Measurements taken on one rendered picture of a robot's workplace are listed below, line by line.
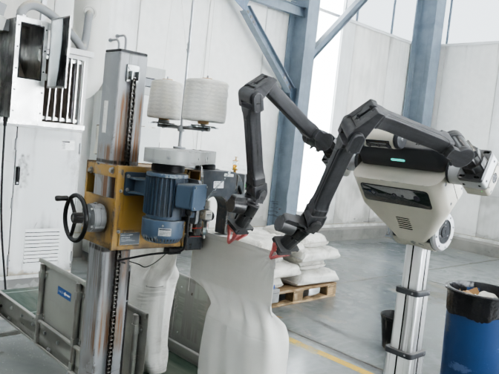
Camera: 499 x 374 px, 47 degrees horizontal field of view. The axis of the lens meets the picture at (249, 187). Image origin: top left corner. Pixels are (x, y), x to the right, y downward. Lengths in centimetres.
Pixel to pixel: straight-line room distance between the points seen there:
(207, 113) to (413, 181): 79
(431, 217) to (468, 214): 835
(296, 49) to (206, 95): 639
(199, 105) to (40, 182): 303
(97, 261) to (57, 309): 94
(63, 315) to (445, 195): 193
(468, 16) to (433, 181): 903
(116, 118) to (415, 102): 908
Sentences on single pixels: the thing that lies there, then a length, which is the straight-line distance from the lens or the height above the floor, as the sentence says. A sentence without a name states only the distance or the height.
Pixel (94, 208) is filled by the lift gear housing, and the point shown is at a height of 117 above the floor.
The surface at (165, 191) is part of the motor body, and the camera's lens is 201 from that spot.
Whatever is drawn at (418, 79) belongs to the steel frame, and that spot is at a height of 294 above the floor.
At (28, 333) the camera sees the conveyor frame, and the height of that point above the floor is 30.
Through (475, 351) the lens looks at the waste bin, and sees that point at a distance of 411.
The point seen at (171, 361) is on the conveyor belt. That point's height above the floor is 38.
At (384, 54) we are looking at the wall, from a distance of 1036.
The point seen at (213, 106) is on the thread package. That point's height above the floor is 159.
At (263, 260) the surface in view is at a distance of 215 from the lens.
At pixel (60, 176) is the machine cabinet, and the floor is 102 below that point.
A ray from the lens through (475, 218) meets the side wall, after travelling 1051.
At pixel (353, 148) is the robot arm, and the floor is 148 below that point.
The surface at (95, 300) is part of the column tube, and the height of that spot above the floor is 82.
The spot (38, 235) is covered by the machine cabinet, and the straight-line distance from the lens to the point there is 503.
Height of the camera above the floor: 147
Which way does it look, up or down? 4 degrees down
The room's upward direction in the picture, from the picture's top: 6 degrees clockwise
